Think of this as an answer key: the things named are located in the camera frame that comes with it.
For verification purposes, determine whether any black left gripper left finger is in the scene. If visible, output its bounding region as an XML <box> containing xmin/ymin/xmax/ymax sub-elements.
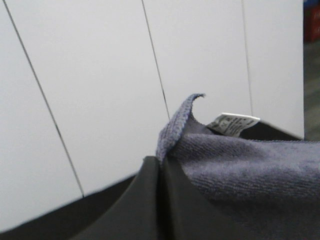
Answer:
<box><xmin>73</xmin><ymin>156</ymin><xmax>165</xmax><ymax>240</ymax></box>

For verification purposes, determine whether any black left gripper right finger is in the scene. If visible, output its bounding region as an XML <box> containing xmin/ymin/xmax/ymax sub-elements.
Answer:
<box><xmin>162</xmin><ymin>159</ymin><xmax>240</xmax><ymax>240</ymax></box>

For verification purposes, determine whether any grey terry towel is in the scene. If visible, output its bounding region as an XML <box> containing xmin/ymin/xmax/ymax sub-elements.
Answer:
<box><xmin>156</xmin><ymin>93</ymin><xmax>320</xmax><ymax>240</ymax></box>

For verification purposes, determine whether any red crate in background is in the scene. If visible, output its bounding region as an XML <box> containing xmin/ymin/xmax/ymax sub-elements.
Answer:
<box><xmin>303</xmin><ymin>0</ymin><xmax>320</xmax><ymax>43</ymax></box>

